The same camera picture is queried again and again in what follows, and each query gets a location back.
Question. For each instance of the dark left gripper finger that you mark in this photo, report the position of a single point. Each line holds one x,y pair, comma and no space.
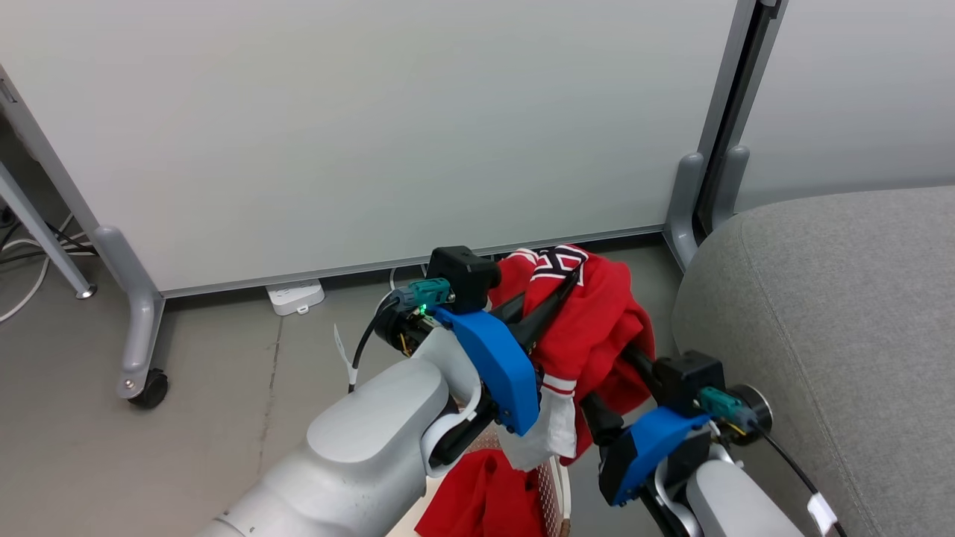
553,302
507,309

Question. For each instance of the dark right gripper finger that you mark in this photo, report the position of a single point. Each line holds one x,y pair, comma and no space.
647,365
600,419

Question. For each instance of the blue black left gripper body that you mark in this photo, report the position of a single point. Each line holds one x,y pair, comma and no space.
496,365

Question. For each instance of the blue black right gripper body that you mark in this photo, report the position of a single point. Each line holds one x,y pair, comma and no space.
653,444

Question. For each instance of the red white jersey garment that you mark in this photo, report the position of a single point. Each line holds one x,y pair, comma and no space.
589,328

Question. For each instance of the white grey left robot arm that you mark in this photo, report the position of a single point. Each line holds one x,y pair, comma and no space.
358,455

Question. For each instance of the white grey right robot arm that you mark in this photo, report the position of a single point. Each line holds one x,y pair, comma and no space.
735,500

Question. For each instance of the plain red garment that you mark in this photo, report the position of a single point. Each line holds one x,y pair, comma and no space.
481,500

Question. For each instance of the grey fabric sofa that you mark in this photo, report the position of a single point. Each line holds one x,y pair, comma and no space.
835,335

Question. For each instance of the white power strip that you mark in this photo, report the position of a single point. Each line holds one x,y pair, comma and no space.
296,297

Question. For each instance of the large white partition panel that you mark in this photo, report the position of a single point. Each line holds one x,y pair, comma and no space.
373,127

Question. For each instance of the grey partition foot with caster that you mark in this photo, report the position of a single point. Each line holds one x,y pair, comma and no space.
138,328

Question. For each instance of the grey metal table leg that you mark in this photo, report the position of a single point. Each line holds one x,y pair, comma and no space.
41,231

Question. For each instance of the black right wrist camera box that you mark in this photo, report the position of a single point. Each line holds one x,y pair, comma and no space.
690,379

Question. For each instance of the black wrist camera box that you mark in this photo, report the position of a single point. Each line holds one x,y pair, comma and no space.
462,277
690,379

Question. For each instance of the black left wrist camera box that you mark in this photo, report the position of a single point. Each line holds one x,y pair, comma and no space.
462,277

